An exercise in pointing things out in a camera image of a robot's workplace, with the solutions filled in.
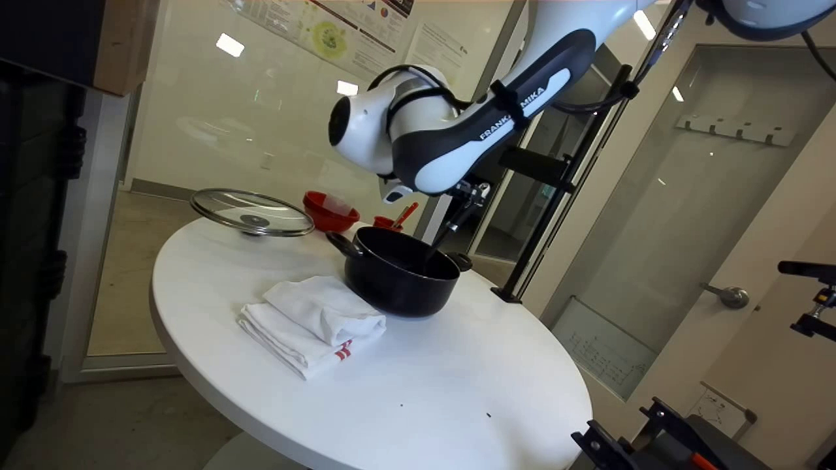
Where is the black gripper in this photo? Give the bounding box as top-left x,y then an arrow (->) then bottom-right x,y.
433,177 -> 496,250

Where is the black cooking pot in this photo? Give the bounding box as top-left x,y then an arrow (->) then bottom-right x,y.
324,224 -> 475,318

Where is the glass pot lid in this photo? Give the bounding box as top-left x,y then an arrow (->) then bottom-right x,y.
191,184 -> 315,241

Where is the red bowl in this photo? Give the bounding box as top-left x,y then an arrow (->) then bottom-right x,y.
300,187 -> 360,234

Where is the folded white towel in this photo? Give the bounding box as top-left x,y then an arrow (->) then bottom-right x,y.
260,275 -> 390,348

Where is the white paper notice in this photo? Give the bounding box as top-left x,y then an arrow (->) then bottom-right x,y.
406,23 -> 474,85

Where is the white towel with red mark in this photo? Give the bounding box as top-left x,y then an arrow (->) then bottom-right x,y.
234,297 -> 386,384

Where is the ceiling light strip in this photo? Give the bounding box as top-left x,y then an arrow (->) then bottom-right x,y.
633,8 -> 659,41

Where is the black equipment rack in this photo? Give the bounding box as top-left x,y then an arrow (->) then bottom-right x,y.
0,60 -> 90,442

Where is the black stereo camera bar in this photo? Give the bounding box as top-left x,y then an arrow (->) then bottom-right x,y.
496,144 -> 580,196

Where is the large printed wall poster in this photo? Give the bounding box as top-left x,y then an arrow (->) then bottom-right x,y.
231,0 -> 418,85

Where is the black clamp with orange handle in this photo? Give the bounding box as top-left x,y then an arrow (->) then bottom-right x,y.
571,418 -> 639,470
639,396 -> 726,470

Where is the silver door handle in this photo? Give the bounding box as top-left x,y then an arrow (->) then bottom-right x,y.
704,281 -> 752,314

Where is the white coat hook rail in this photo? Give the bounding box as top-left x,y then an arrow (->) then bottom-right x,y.
678,114 -> 798,148

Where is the white wall plate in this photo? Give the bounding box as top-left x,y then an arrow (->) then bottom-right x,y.
693,378 -> 759,439

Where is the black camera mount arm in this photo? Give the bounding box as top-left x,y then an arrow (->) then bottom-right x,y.
777,258 -> 836,344

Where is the cardboard box with handle hole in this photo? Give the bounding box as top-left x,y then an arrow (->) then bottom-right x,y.
0,0 -> 166,98

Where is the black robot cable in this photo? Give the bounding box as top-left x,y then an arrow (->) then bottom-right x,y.
363,28 -> 836,114

